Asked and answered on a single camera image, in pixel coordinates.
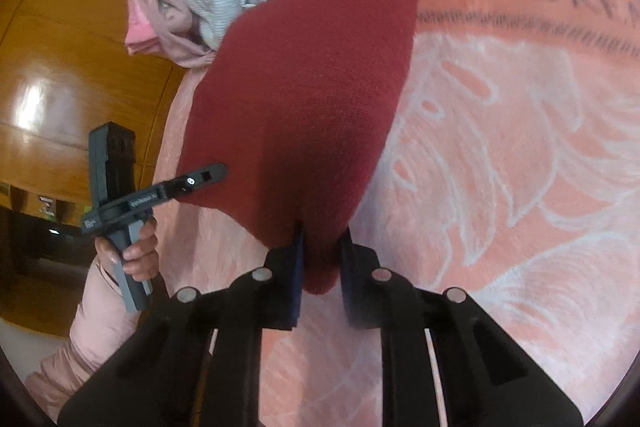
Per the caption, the pink garment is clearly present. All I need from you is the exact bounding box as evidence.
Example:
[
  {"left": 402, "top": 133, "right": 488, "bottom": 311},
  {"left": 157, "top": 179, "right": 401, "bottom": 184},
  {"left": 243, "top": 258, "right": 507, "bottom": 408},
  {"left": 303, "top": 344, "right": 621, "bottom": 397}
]
[{"left": 124, "top": 0, "right": 222, "bottom": 69}]

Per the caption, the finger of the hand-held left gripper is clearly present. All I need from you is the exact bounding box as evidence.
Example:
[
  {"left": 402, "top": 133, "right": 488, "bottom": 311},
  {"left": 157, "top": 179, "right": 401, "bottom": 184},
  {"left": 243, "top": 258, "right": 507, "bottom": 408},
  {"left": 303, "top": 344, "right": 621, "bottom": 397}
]
[{"left": 159, "top": 163, "right": 229, "bottom": 198}]

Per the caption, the dark furniture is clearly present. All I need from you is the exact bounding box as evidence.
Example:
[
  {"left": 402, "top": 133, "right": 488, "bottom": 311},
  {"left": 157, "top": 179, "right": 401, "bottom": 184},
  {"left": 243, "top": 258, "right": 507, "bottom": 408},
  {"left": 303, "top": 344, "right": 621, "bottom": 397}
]
[{"left": 0, "top": 181, "right": 98, "bottom": 325}]

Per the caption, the pink printed blanket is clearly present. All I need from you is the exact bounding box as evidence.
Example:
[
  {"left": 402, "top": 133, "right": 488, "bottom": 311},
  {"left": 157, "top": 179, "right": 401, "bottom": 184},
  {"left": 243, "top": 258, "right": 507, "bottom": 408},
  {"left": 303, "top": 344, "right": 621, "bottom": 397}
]
[{"left": 150, "top": 0, "right": 640, "bottom": 427}]

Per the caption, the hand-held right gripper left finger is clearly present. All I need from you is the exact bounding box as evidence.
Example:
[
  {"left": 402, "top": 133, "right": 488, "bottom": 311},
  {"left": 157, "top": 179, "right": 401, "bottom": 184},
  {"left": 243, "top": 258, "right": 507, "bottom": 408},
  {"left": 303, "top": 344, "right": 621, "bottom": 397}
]
[{"left": 57, "top": 221, "right": 307, "bottom": 427}]

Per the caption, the dark red knit sweater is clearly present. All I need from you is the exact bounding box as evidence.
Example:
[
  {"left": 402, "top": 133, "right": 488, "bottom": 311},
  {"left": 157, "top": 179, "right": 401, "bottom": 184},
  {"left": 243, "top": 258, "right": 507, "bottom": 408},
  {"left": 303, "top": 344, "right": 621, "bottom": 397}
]
[{"left": 177, "top": 0, "right": 422, "bottom": 297}]

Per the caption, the person's left hand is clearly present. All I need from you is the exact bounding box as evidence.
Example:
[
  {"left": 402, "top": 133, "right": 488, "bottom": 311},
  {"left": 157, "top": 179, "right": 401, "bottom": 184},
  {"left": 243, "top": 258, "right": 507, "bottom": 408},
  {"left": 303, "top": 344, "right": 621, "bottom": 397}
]
[{"left": 94, "top": 222, "right": 161, "bottom": 284}]

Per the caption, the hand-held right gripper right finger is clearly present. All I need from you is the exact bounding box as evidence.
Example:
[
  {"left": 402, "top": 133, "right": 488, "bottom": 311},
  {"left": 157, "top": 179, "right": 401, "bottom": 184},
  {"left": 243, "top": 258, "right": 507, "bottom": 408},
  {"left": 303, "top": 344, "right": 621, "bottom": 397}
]
[{"left": 340, "top": 227, "right": 583, "bottom": 427}]

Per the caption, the person's left forearm pink sleeve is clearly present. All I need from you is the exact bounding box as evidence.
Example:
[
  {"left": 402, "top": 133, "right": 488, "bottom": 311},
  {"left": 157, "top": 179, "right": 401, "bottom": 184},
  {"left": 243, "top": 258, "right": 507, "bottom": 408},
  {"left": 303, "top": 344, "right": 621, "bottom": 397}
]
[{"left": 25, "top": 257, "right": 153, "bottom": 420}]

